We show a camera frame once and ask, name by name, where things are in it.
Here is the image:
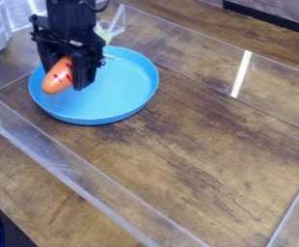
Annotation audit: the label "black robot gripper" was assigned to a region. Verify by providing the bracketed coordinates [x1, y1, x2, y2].
[29, 0, 106, 91]

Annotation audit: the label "blue round tray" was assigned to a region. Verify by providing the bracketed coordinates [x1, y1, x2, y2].
[28, 45, 160, 125]

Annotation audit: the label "orange toy carrot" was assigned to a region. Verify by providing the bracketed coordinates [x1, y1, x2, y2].
[41, 56, 73, 95]

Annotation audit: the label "clear acrylic enclosure wall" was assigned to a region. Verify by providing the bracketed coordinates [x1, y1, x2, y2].
[0, 0, 299, 247]

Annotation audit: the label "dark background board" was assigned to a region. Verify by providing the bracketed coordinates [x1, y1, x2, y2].
[222, 0, 299, 33]

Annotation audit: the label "black cable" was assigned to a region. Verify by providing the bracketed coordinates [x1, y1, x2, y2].
[84, 0, 112, 14]

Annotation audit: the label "clear acrylic corner bracket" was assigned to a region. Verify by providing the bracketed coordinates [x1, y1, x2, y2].
[93, 5, 125, 43]

